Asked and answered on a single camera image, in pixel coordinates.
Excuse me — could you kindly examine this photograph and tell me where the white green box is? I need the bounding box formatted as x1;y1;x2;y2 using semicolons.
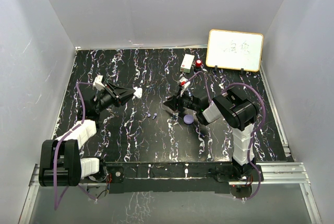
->
180;54;195;73

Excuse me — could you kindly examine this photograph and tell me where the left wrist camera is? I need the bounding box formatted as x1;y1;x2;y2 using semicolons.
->
93;75;105;91

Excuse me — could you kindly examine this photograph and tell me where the white whiteboard yellow frame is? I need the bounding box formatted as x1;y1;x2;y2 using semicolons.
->
206;29;264;72

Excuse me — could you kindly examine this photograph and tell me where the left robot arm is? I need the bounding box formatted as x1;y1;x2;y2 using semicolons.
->
39;81;142;187

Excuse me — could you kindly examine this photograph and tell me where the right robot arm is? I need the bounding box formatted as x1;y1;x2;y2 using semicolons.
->
163;86;259;181

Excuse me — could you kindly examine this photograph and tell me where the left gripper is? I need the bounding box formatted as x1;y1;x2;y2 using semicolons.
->
94;82;136;113

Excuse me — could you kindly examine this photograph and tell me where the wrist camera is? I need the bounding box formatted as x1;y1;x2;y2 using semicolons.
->
93;75;105;91
179;77;190;96

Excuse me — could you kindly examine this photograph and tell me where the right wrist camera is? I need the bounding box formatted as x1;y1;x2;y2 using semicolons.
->
179;77;190;96

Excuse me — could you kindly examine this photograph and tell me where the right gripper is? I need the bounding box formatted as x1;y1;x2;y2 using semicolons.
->
164;88;199;112

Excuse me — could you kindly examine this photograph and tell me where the white earbud charging case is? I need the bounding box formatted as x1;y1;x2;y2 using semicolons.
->
134;87;142;99

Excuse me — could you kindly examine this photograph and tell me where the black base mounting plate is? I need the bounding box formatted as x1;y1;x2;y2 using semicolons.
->
82;161;264;194

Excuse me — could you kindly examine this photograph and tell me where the aluminium frame rail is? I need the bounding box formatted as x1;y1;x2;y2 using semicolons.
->
19;162;321;223

